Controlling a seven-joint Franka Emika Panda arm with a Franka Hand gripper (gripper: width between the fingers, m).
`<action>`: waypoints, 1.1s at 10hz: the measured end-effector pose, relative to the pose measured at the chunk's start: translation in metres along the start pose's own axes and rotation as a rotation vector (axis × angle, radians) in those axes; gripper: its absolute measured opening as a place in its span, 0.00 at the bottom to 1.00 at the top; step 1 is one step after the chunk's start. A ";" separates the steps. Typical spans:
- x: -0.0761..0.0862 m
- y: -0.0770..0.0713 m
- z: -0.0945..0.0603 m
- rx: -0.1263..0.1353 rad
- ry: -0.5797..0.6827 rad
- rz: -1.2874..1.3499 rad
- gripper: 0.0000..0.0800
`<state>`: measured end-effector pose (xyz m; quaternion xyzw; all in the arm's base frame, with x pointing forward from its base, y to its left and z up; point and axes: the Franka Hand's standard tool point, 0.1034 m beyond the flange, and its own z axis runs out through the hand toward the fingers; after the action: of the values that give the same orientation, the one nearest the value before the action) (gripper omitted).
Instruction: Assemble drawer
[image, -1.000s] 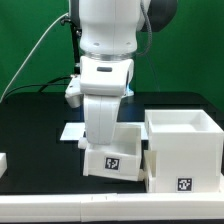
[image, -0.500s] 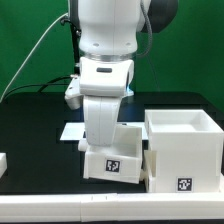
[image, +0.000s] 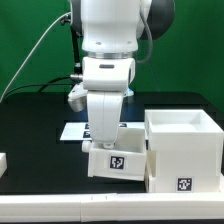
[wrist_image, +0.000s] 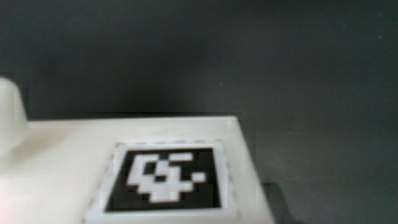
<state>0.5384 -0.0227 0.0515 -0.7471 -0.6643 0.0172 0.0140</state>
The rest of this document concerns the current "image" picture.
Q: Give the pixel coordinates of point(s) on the white front fence rail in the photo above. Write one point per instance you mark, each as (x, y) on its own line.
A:
(111, 207)

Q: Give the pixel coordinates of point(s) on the white drawer cabinet box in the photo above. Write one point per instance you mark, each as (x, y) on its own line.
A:
(185, 149)

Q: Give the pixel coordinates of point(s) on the white left fence block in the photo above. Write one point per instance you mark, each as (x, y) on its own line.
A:
(3, 164)

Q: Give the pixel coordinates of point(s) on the white marker base plate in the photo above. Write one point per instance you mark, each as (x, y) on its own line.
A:
(79, 131)

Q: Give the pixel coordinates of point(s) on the black camera stand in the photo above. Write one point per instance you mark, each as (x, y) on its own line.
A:
(75, 53)

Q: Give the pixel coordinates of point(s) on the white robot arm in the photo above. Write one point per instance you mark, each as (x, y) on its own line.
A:
(110, 31)

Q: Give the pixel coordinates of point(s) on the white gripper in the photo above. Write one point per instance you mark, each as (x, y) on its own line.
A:
(104, 109)

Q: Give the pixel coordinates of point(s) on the white drawer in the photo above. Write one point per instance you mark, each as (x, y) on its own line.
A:
(126, 160)

